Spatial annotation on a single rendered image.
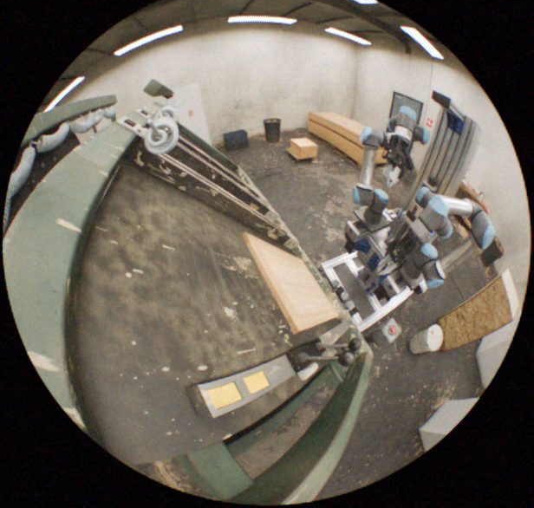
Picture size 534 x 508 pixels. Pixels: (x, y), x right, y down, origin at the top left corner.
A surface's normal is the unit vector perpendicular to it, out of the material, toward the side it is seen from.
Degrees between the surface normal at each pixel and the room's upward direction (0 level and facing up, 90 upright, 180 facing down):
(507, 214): 90
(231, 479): 55
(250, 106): 90
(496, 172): 90
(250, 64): 90
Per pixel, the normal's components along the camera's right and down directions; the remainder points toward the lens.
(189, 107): 0.34, 0.73
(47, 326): 0.71, -0.65
